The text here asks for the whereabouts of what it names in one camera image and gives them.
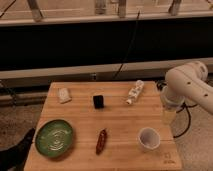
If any black hanging cable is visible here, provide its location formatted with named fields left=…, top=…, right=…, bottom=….
left=112, top=9, right=141, bottom=81

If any brown sausage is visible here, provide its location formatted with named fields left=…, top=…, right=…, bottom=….
left=96, top=129, right=107, bottom=155

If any wooden cutting board table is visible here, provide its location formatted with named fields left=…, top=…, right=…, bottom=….
left=24, top=82, right=182, bottom=171

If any green ceramic plate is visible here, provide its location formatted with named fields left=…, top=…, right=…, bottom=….
left=35, top=119, right=74, bottom=158

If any black eraser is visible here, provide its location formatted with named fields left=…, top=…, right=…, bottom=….
left=93, top=95, right=104, bottom=109

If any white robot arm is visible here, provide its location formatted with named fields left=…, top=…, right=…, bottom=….
left=160, top=61, right=213, bottom=125

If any white wrapped packet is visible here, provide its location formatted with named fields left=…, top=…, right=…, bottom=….
left=58, top=88, right=72, bottom=104

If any black cable by table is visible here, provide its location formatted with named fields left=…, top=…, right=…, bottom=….
left=172, top=102, right=199, bottom=139

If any white paper cup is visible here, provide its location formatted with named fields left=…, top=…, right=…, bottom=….
left=138, top=127, right=160, bottom=151

